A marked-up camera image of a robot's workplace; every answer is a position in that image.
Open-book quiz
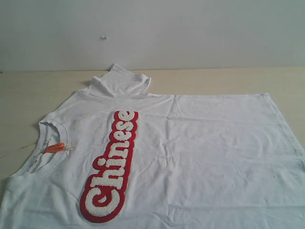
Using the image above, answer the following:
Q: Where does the white t-shirt red lettering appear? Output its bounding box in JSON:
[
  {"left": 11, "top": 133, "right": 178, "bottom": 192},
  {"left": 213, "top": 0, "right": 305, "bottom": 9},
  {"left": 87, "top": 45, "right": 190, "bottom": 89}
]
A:
[{"left": 0, "top": 65, "right": 305, "bottom": 229}]

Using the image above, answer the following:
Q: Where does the orange clothing tag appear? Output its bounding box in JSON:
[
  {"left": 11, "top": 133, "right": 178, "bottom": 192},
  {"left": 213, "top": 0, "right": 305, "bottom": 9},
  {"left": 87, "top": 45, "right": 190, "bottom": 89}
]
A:
[{"left": 43, "top": 143, "right": 65, "bottom": 154}]

